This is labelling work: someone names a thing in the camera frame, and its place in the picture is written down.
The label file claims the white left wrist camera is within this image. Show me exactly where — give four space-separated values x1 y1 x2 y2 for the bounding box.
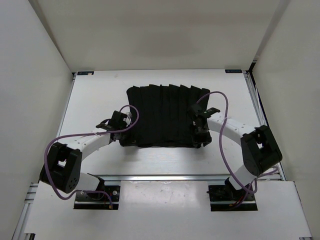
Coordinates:
125 112 132 125

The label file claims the white front cover board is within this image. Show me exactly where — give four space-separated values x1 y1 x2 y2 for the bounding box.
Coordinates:
25 181 311 240

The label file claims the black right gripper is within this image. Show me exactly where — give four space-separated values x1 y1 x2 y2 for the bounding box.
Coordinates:
188 123 212 148

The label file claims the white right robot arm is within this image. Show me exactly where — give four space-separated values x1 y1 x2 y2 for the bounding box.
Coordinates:
188 103 283 200

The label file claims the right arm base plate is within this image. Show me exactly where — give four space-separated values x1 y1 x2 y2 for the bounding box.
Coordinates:
207 185 258 212

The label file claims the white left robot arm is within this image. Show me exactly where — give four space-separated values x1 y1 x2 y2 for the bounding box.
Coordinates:
39 110 137 200

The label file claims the aluminium table edge rail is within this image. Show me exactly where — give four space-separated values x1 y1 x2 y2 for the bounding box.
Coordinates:
98 174 229 182

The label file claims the blue label right corner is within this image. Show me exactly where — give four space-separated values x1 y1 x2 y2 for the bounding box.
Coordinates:
225 69 243 74

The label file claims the blue label left corner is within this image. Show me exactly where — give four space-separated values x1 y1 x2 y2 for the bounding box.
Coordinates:
77 71 94 76

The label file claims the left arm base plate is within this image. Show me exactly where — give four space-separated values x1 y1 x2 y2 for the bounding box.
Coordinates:
73 185 121 210

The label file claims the black pleated skirt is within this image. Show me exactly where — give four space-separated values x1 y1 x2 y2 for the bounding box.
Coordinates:
120 84 210 148

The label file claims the blue label corner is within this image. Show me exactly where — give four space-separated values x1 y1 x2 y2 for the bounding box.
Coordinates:
225 69 243 74
77 71 94 76

